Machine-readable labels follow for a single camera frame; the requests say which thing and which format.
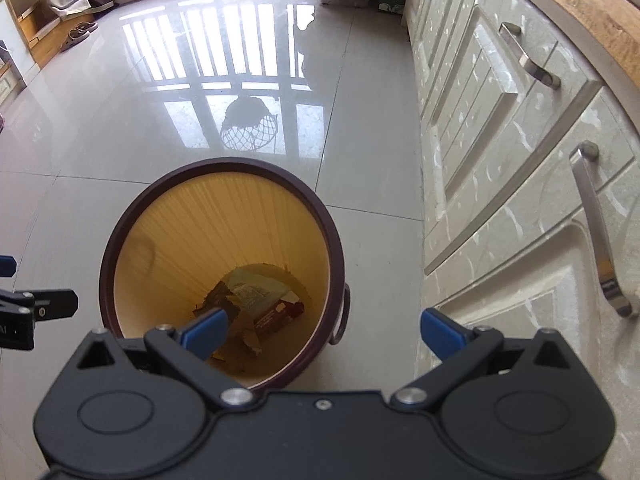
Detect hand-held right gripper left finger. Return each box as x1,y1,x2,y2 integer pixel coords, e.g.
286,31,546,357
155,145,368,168
75,307,256,413

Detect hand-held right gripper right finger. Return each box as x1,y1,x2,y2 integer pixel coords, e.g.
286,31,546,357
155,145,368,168
390,307,576,413

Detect brown cardboard piece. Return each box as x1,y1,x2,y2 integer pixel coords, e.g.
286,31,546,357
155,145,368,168
192,280,264,362

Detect yellow trash bin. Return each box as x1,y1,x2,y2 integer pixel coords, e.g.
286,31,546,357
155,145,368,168
98,157,351,392

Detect white bed drawer cabinet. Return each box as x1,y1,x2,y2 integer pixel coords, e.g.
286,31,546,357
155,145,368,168
402,0,640,480

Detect wooden steps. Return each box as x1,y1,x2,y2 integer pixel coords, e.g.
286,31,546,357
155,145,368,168
4,0,99,69

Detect metal drawer handle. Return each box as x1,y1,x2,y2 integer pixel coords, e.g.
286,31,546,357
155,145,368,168
569,142,640,319
499,22,562,91

